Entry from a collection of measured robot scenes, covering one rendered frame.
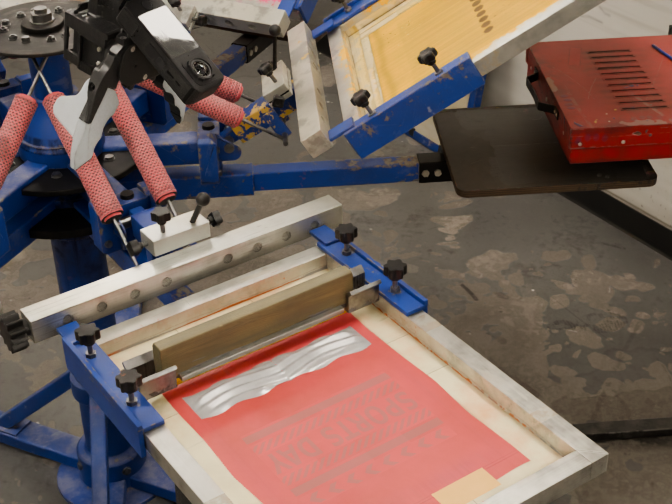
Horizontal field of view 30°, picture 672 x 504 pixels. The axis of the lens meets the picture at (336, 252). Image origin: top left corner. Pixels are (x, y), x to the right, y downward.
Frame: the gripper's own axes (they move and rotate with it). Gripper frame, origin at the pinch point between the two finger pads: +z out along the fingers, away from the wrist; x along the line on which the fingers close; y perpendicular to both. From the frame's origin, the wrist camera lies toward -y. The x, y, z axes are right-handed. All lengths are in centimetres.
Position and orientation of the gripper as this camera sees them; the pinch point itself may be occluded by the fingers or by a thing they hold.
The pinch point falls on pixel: (133, 149)
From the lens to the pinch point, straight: 132.4
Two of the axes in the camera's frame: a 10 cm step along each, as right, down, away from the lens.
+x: -6.2, 3.9, -6.9
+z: -1.6, 8.0, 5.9
